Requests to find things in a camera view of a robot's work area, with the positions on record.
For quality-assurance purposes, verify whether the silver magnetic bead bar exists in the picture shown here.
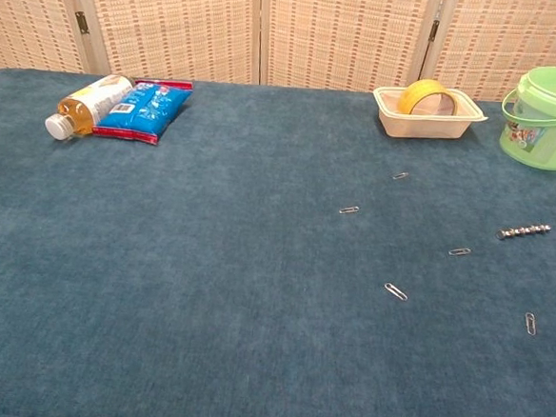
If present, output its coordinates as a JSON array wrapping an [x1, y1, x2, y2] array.
[[494, 220, 554, 246]]

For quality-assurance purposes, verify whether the blue velvet tablecloth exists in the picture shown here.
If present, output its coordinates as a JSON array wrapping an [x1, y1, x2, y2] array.
[[0, 65, 556, 417]]

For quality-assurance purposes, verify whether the blue snack packet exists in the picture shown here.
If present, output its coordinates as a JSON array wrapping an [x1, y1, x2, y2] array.
[[90, 73, 194, 149]]

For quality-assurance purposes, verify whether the beige plastic food tray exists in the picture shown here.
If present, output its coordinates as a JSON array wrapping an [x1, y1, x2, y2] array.
[[369, 83, 491, 145]]

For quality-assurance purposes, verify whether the woven bamboo folding screen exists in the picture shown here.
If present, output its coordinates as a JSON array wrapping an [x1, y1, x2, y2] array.
[[0, 0, 556, 113]]

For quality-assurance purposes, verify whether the yellow tape roll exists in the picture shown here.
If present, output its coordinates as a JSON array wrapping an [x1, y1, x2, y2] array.
[[396, 77, 461, 120]]

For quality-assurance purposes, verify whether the plastic bottle with amber liquid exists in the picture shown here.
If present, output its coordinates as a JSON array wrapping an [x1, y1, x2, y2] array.
[[43, 69, 136, 147]]

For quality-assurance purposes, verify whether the green plastic bucket with handle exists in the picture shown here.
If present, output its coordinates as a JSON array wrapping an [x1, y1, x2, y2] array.
[[496, 62, 556, 169]]

